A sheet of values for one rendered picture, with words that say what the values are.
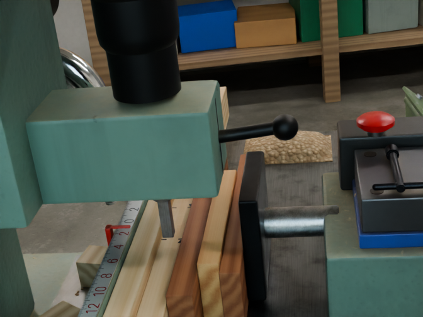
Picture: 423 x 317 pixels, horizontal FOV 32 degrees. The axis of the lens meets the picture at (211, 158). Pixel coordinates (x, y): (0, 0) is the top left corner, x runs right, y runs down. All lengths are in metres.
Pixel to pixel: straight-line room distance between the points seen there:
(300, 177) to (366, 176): 0.23
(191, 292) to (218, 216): 0.10
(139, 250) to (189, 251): 0.04
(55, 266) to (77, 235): 1.71
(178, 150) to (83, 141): 0.07
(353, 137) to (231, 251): 0.14
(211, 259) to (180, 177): 0.07
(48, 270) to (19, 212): 0.34
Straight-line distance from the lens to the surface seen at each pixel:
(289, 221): 0.60
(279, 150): 0.83
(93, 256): 0.83
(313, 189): 0.77
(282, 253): 0.67
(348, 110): 3.36
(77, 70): 0.69
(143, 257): 0.59
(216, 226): 0.61
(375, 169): 0.58
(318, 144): 0.84
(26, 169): 0.56
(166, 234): 0.61
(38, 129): 0.56
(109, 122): 0.54
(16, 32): 0.56
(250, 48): 3.48
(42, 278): 0.88
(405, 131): 0.62
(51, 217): 2.75
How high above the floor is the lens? 1.26
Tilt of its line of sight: 25 degrees down
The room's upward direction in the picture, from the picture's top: 7 degrees counter-clockwise
